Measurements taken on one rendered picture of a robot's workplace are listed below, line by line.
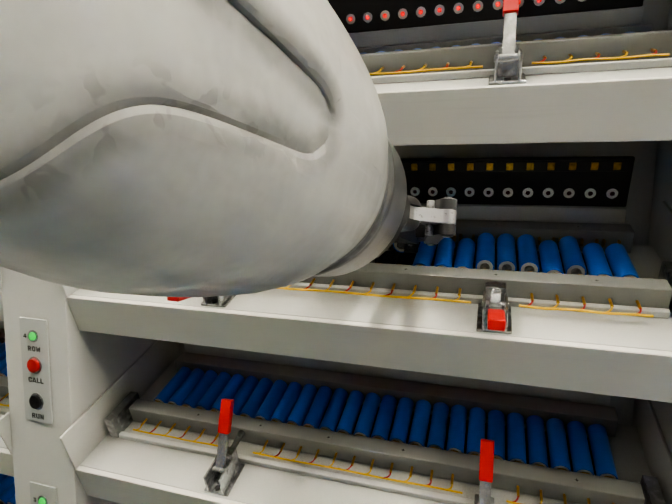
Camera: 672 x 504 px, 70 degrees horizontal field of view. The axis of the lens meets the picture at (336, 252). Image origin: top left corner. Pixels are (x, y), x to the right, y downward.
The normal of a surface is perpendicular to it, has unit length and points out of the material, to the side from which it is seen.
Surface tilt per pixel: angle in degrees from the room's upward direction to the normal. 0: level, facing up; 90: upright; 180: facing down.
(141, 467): 21
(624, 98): 111
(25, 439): 90
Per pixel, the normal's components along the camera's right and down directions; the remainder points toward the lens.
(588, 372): -0.29, 0.45
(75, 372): 0.95, 0.05
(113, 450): -0.09, -0.89
